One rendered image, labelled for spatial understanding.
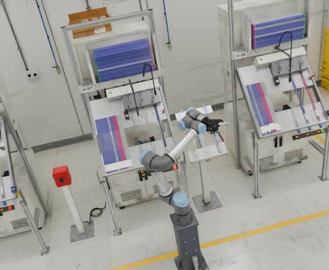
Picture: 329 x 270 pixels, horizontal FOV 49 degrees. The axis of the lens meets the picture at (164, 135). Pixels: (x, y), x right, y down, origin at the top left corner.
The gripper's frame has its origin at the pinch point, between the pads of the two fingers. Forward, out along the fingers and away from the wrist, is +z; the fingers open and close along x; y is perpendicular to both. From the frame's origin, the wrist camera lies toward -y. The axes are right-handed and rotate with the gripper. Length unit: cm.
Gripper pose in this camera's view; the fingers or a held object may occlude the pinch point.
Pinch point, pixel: (227, 133)
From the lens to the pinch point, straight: 260.0
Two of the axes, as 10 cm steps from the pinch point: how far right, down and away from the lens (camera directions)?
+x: 2.2, -8.1, -5.5
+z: 7.3, 5.1, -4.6
